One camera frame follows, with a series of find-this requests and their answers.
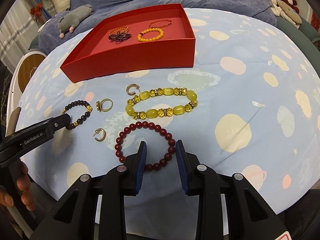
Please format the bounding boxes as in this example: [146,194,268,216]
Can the brown paper bag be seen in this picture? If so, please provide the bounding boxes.
[6,107,21,137]

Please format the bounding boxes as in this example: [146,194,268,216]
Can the red bow curtain tie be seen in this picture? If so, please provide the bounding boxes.
[30,3,43,22]

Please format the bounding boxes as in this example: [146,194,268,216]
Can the dark red bead bracelet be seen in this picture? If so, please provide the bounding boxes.
[114,121,176,172]

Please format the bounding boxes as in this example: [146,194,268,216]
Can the yellow cat-eye stone bracelet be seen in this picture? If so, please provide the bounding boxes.
[125,87,199,120]

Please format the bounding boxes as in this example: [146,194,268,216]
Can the rose gold thin bangle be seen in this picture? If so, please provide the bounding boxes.
[149,19,172,29]

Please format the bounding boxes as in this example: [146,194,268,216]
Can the gold hoop earring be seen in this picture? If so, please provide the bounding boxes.
[126,83,140,96]
[92,128,107,142]

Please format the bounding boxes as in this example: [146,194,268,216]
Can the round wooden white device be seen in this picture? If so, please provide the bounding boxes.
[6,51,46,126]

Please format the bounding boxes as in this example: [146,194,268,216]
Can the person's left hand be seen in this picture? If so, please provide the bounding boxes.
[1,161,36,211]

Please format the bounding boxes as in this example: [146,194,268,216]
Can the gold chain bangle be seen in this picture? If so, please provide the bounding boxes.
[109,26,129,35]

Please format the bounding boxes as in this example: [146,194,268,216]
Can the gold ring red stone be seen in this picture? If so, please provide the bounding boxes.
[96,98,114,113]

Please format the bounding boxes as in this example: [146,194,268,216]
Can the dark bead gold bracelet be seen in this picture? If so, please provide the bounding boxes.
[62,100,93,131]

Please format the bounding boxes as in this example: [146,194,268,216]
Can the beige cookie plush toy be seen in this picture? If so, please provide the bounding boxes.
[270,0,302,29]

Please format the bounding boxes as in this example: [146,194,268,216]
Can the purple garnet bead strand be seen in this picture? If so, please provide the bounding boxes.
[108,31,132,43]

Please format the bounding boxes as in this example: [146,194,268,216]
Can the grey mouse plush toy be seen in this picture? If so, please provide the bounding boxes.
[58,4,94,38]

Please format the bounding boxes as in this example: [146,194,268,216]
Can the blue planet print sheet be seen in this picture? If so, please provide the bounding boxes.
[17,9,319,213]

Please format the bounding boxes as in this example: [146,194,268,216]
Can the red cardboard box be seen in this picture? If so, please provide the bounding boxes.
[60,4,196,83]

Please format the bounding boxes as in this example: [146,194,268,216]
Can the orange yellow bead bracelet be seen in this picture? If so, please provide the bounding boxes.
[137,27,165,42]

